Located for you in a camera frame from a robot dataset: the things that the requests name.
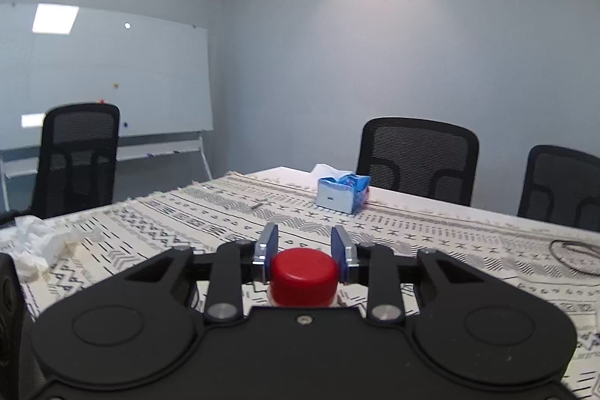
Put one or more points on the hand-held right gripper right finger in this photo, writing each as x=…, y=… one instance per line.
x=338, y=254

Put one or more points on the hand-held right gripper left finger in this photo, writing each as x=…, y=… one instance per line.
x=268, y=250

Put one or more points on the red bottle cap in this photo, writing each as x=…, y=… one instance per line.
x=304, y=276

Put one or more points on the blue tissue box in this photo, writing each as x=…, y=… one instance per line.
x=341, y=193

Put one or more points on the crumpled white tissue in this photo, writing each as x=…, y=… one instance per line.
x=35, y=243

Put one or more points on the patterned white tablecloth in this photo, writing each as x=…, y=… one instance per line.
x=422, y=231

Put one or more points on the black mesh office chair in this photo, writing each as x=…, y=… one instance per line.
x=417, y=161
x=77, y=156
x=560, y=189

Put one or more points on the whiteboard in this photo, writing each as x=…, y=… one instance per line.
x=140, y=76

